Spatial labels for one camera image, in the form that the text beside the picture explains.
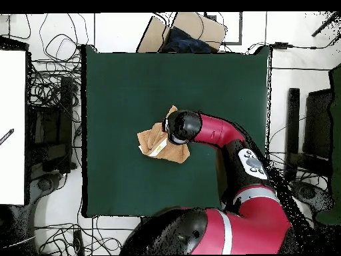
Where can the black upright bar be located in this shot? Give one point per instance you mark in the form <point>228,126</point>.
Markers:
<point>293,120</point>

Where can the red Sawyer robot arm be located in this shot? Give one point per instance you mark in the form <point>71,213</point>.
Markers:
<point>218,130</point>

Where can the brown cardboard box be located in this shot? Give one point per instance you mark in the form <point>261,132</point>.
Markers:
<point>199,26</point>

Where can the white board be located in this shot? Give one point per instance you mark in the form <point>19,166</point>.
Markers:
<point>12,120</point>

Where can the black equipment rack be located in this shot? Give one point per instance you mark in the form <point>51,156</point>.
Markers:
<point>53,128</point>

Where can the tan terry towel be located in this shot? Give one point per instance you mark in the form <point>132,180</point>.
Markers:
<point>151,138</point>

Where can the black rod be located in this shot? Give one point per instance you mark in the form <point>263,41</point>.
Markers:
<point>326,24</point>

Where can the black power adapter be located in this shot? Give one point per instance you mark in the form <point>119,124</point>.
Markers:
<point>281,45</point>

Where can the dark green table cloth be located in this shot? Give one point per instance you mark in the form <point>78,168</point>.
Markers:
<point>120,80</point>

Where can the black power strip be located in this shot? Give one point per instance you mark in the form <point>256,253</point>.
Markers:
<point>78,242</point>

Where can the dark blue clothing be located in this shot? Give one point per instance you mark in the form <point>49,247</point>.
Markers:
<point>183,42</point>

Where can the black marker pen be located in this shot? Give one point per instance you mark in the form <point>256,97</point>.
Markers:
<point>7,136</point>

